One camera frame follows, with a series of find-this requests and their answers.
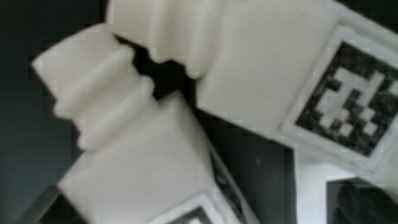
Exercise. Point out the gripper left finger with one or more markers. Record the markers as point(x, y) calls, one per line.
point(50, 210)

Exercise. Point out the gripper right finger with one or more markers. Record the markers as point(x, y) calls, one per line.
point(359, 204)

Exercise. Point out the white leg front with tag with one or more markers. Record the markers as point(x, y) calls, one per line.
point(294, 61)

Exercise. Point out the white leg behind on sheet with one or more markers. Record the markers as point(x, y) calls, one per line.
point(148, 178)

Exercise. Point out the white marker sheet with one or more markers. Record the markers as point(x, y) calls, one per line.
point(322, 168)

